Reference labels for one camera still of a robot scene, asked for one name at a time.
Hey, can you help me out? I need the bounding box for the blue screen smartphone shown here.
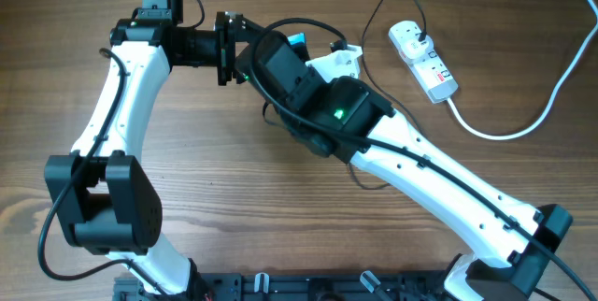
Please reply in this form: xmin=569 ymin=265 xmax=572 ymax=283
xmin=287 ymin=33 xmax=310 ymax=62

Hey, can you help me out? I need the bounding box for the black charging cable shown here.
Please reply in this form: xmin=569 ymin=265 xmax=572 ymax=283
xmin=346 ymin=0 xmax=430 ymax=191

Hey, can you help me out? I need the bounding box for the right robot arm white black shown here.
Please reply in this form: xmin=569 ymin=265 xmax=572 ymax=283
xmin=235 ymin=32 xmax=572 ymax=300

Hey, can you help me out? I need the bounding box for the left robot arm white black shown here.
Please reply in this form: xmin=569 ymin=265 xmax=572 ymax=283
xmin=44 ymin=0 xmax=261 ymax=300

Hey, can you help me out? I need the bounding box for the white usb charger adapter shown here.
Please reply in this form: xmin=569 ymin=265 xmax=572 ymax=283
xmin=400 ymin=36 xmax=434 ymax=64

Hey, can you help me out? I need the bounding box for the white power strip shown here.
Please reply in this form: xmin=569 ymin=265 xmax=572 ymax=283
xmin=389 ymin=21 xmax=458 ymax=104

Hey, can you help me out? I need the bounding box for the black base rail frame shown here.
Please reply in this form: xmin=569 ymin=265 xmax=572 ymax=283
xmin=112 ymin=270 xmax=449 ymax=301

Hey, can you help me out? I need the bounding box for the white power strip cord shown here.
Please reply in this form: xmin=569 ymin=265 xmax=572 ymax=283
xmin=446 ymin=0 xmax=598 ymax=142

